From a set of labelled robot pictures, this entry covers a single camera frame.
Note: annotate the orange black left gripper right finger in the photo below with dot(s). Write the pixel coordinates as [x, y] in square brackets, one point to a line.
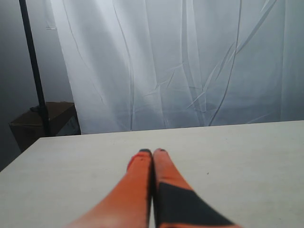
[176, 204]

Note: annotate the brown cardboard box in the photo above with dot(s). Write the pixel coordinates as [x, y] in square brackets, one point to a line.
[28, 128]

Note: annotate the black vertical stand pole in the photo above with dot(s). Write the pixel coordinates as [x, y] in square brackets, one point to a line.
[41, 109]

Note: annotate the white wrinkled backdrop curtain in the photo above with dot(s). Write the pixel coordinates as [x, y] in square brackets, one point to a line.
[159, 64]

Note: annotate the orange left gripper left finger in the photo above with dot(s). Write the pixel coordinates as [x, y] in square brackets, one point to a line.
[129, 202]

